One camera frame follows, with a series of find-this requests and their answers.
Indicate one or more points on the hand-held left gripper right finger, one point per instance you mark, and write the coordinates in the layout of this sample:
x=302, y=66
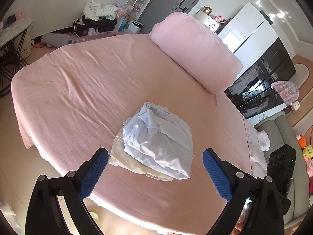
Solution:
x=216, y=176

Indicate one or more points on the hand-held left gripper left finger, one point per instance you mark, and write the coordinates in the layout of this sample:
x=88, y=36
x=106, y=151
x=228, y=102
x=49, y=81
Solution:
x=94, y=173

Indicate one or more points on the white collared shirt navy cuffs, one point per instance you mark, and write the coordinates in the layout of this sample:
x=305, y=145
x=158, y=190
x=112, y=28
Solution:
x=161, y=139

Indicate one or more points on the pile of clothes on floor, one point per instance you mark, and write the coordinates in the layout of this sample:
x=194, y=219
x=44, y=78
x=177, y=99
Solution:
x=97, y=24

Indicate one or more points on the pink plush toy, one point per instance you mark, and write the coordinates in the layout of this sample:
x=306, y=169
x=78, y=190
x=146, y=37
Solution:
x=310, y=165

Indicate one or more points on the yellow sponge plush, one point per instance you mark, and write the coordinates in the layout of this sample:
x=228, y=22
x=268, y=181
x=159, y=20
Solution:
x=308, y=151

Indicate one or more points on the small orange carrot plush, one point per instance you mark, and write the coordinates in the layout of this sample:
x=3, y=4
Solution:
x=302, y=142

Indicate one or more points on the white plush toy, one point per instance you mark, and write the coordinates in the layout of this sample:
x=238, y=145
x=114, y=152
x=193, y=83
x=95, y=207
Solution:
x=264, y=140

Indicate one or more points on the small white plush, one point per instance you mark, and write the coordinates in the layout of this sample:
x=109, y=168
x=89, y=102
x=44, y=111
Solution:
x=298, y=136

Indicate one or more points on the cream folded cloth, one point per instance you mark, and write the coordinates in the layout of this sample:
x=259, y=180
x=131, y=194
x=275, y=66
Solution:
x=124, y=159

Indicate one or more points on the pink checked pillow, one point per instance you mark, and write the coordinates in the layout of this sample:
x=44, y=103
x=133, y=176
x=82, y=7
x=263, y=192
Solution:
x=254, y=149

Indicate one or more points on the grey padded headboard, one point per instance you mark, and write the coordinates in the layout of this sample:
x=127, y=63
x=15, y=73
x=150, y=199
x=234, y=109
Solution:
x=281, y=132

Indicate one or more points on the light green slipper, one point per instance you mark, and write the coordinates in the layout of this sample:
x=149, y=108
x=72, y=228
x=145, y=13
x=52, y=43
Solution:
x=93, y=216

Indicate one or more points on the pink patterned cloth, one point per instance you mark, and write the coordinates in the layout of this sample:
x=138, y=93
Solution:
x=286, y=91

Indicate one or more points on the bed with pink sheet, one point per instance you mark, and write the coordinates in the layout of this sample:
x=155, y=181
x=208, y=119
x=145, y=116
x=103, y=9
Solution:
x=85, y=90

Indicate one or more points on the black glass wardrobe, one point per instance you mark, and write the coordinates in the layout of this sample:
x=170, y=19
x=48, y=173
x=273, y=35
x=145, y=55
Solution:
x=266, y=78

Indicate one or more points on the pink rolled quilt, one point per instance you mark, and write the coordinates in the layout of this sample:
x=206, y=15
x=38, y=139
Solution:
x=195, y=51

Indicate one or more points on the white wardrobe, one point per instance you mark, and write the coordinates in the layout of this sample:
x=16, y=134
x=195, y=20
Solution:
x=244, y=34

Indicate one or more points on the grey plush toy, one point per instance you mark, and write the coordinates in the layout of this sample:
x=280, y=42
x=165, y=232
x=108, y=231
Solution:
x=58, y=39

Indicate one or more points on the cream round pouf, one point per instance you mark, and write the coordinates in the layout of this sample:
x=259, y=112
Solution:
x=24, y=47

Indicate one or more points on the black side table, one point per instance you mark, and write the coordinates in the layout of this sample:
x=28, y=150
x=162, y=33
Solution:
x=12, y=53

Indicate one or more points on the pink doll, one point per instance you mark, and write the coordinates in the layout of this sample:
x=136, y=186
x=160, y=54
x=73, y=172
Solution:
x=218, y=18

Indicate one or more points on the beige dresser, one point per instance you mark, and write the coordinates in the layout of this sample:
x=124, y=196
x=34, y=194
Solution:
x=203, y=17

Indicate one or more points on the gold pot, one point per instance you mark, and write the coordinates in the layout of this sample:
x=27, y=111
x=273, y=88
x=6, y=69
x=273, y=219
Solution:
x=207, y=9

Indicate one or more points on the grey door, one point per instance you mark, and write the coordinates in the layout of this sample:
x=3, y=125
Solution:
x=168, y=2

